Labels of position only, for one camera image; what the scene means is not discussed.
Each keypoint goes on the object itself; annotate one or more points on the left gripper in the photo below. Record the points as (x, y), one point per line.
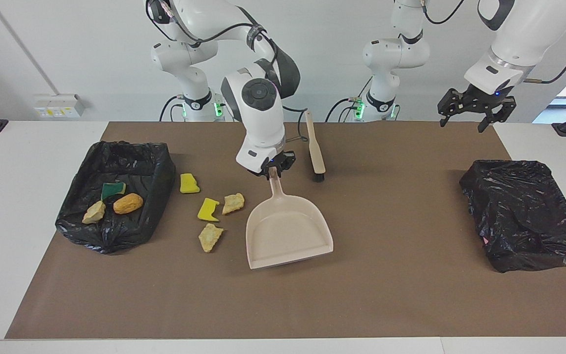
(494, 73)

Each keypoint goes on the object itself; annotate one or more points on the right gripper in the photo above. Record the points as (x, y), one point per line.
(258, 155)

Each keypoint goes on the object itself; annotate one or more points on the beige brush with black bristles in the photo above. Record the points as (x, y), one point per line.
(316, 147)

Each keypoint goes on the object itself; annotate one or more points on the beige bread chunk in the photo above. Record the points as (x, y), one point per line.
(210, 237)
(233, 203)

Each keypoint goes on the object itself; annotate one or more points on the beige plastic dustpan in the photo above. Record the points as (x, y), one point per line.
(288, 236)

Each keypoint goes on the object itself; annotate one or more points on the yellow sponge piece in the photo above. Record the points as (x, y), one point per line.
(189, 183)
(208, 210)
(112, 189)

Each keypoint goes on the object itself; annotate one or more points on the brown bread roll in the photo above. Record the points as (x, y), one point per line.
(128, 203)

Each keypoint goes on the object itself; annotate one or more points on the orange striped bread piece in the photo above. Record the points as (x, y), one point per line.
(94, 212)

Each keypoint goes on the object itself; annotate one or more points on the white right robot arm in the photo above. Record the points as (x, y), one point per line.
(258, 113)

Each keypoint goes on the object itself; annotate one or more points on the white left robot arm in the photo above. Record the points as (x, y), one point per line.
(396, 54)

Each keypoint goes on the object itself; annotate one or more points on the black bag lined bin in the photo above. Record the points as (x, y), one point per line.
(130, 162)
(528, 216)

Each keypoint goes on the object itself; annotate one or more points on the brown table mat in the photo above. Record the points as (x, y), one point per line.
(361, 305)

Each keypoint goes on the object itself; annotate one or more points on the white wall socket box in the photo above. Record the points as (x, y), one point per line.
(59, 105)

